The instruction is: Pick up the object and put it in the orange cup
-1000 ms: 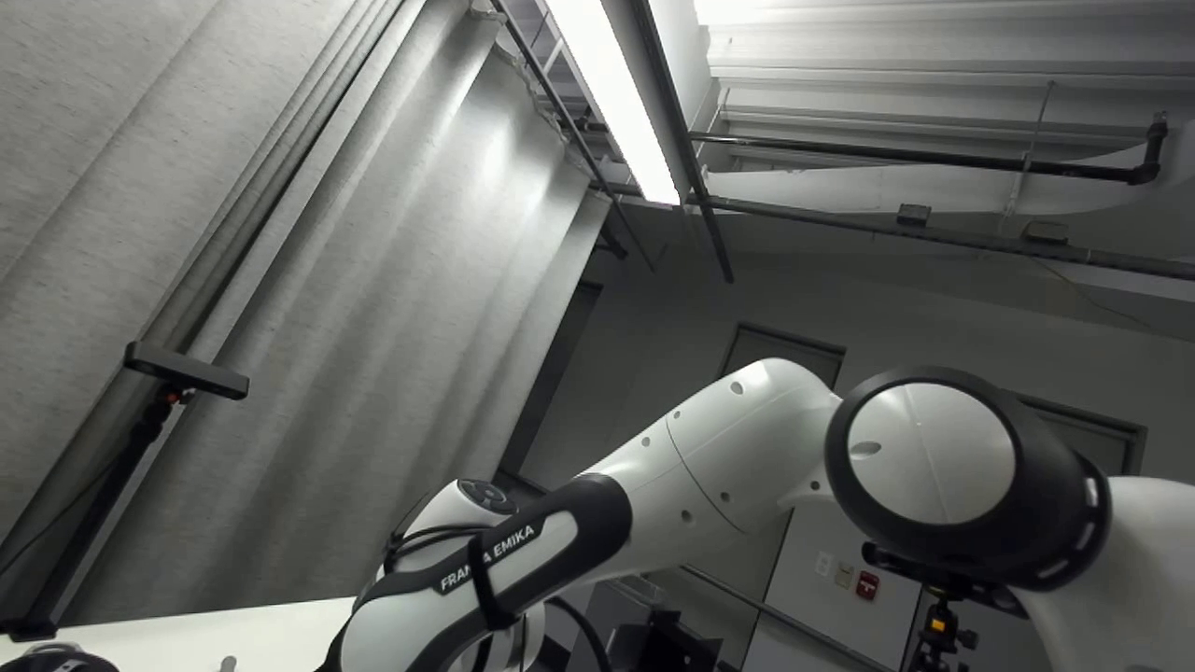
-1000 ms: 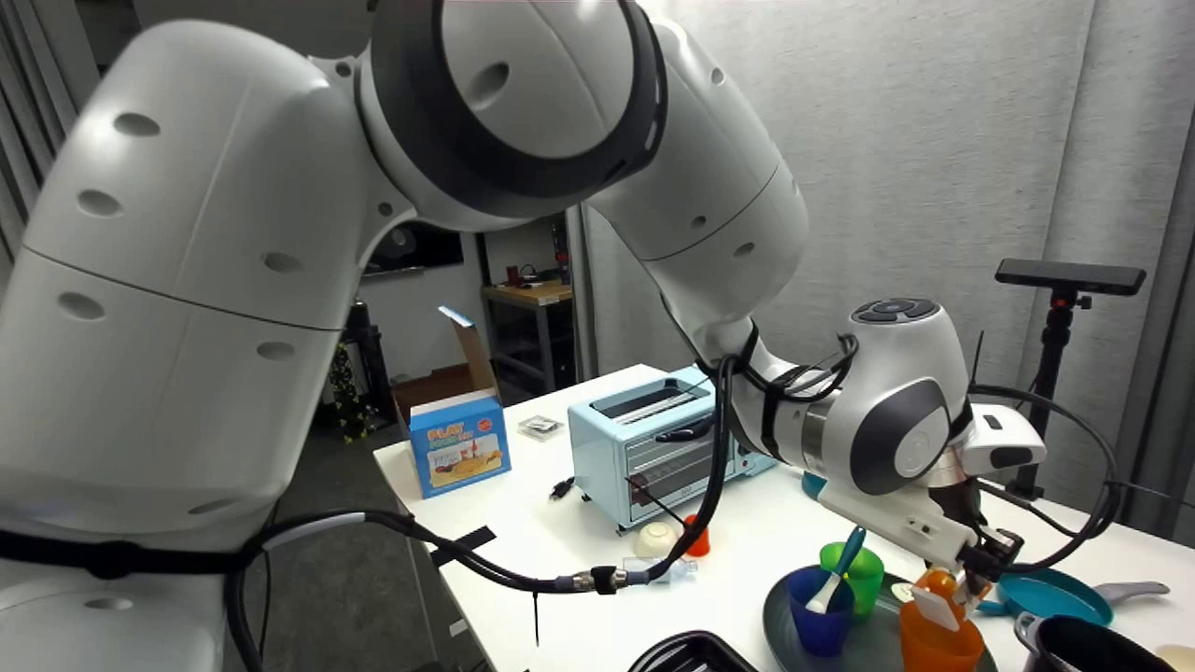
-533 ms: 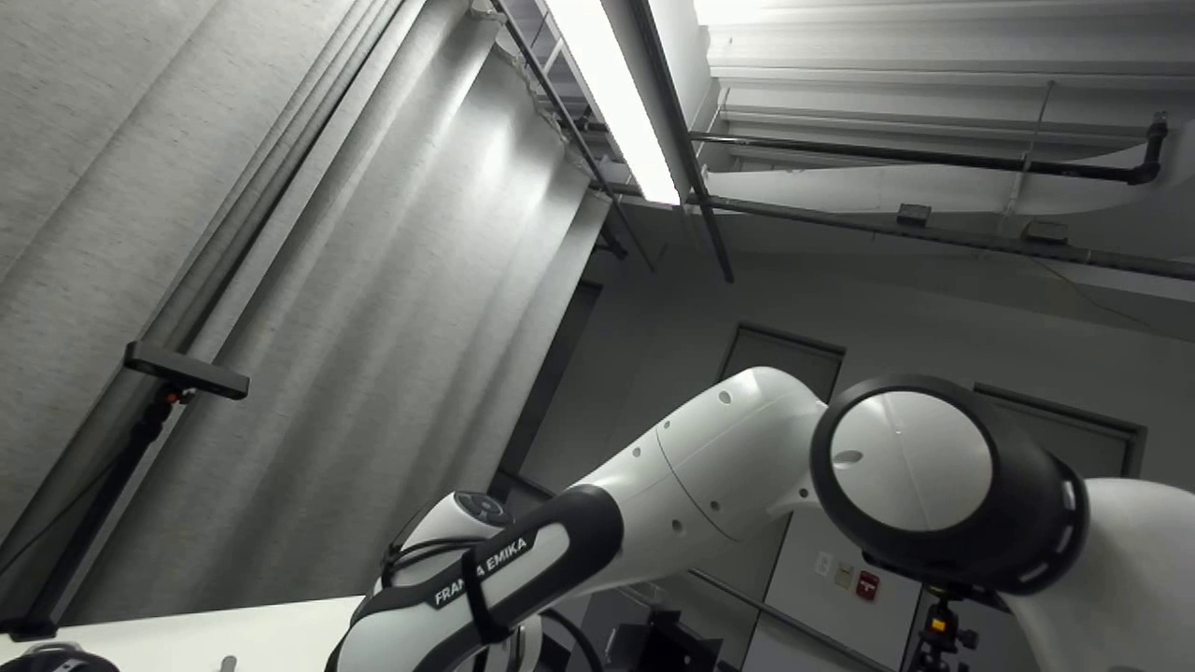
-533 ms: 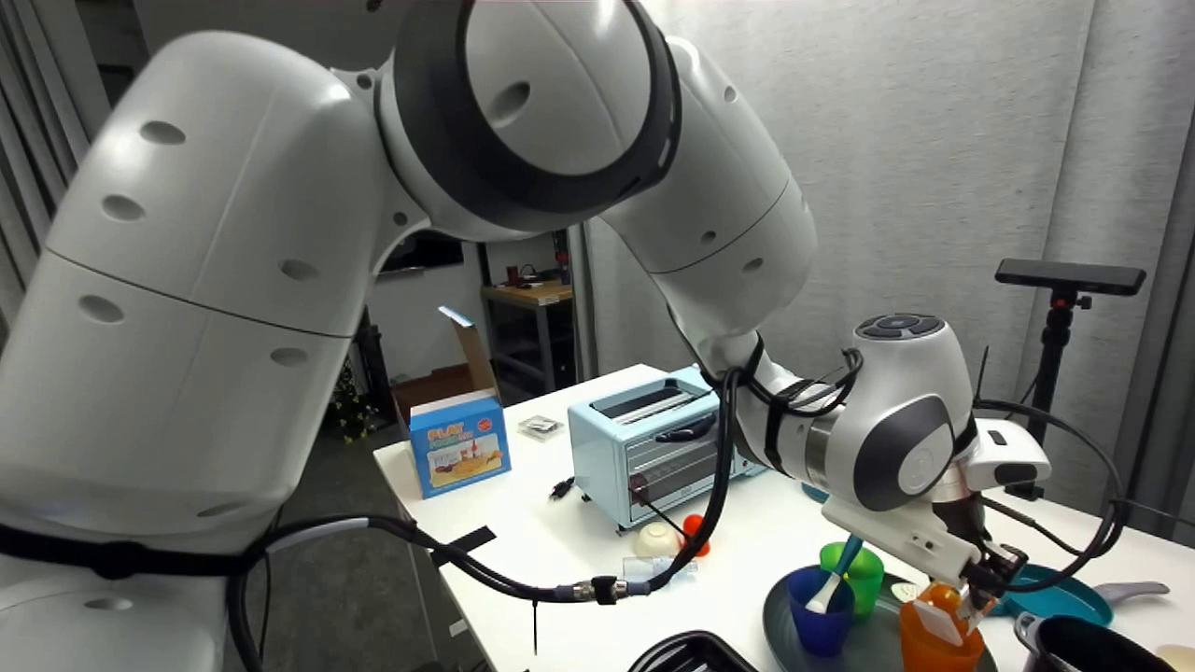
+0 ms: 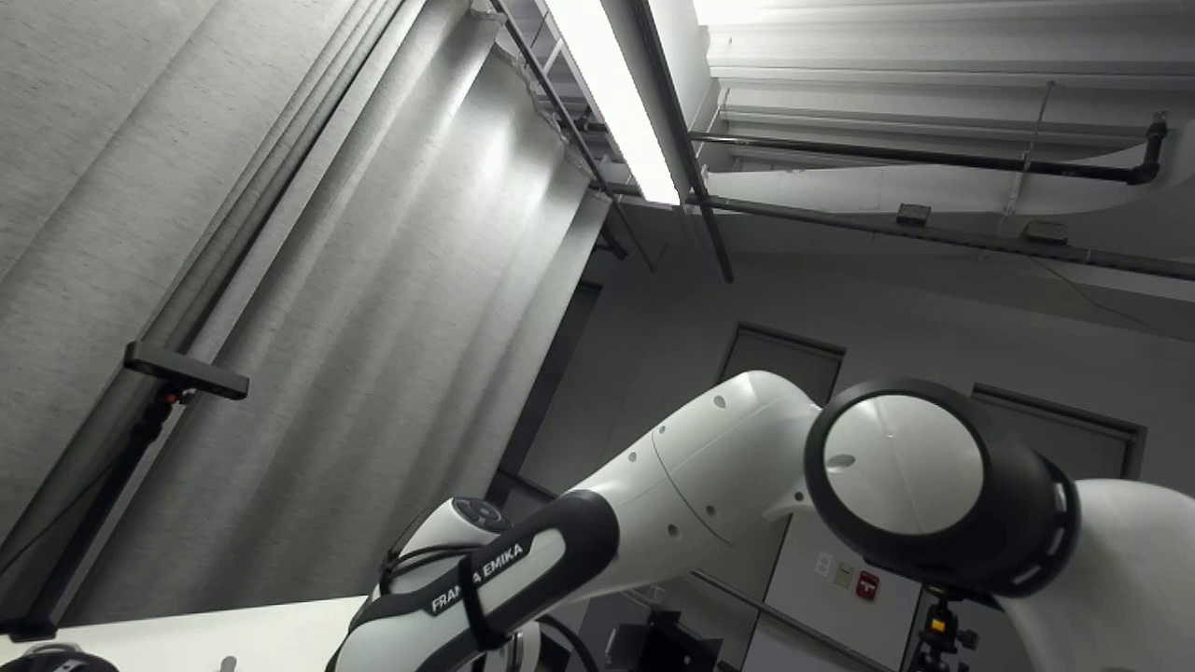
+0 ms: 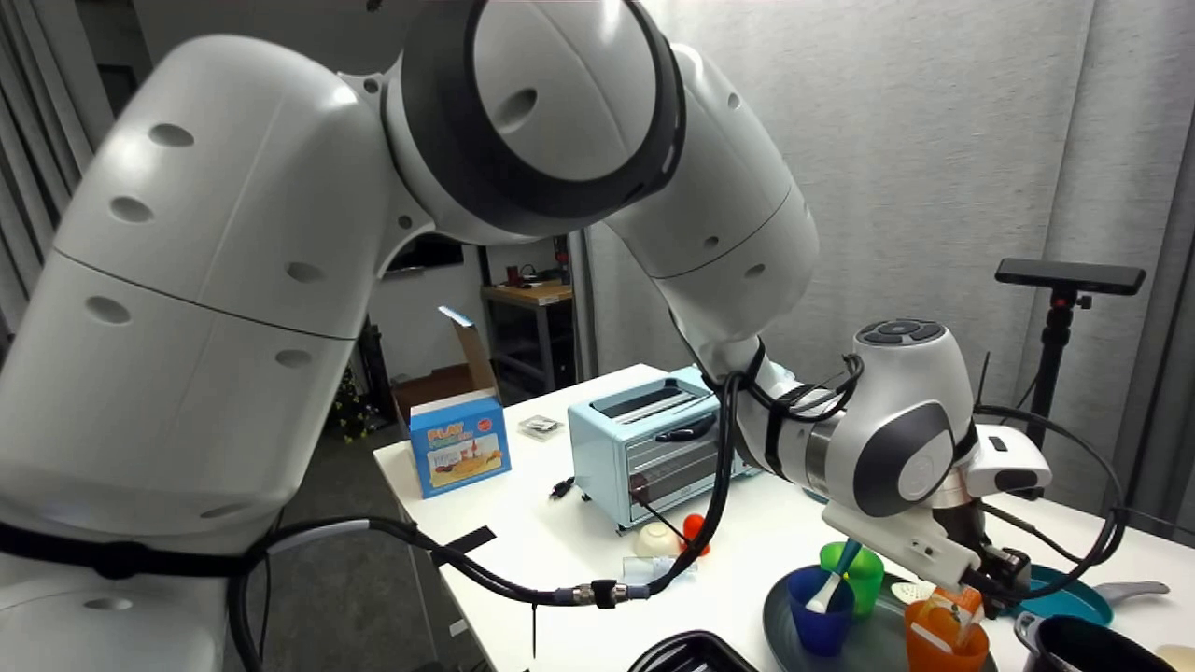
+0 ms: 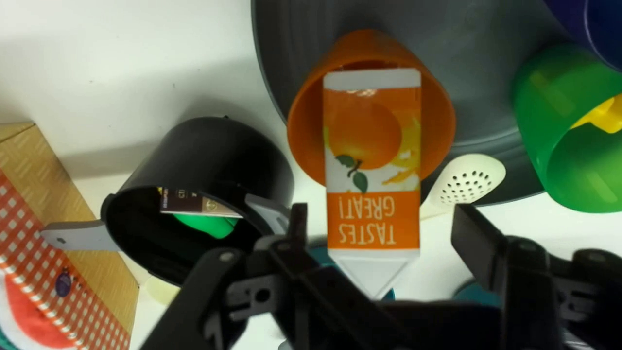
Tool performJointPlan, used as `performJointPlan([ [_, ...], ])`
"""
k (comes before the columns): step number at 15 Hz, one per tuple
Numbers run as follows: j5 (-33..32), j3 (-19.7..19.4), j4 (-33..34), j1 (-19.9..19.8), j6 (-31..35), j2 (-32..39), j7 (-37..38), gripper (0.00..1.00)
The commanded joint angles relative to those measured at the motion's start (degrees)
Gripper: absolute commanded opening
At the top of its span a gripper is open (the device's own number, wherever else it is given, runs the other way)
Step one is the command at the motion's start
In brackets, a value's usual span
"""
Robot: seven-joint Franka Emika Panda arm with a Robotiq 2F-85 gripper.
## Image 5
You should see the black dome-shaped object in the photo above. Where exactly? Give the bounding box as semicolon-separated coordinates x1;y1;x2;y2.
0;642;124;672

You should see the grey curtain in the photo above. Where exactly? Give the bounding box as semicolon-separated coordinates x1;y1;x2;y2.
0;0;620;626

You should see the ceiling light strip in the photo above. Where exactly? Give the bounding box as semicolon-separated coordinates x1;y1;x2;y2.
497;0;740;285

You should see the black machine block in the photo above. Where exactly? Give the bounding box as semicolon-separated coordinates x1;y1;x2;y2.
602;605;728;672

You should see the grey electrical cabinet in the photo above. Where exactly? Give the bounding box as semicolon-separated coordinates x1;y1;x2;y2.
757;507;935;672

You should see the black ceiling pipe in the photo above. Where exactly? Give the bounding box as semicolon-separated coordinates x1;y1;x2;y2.
689;112;1178;189

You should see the black device with orange light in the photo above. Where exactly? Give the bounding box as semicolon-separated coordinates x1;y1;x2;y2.
911;591;990;672

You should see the black wall conduit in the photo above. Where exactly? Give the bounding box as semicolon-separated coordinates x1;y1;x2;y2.
620;187;1195;285

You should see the black camera on stand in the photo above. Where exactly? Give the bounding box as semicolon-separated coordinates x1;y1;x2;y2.
0;341;254;646

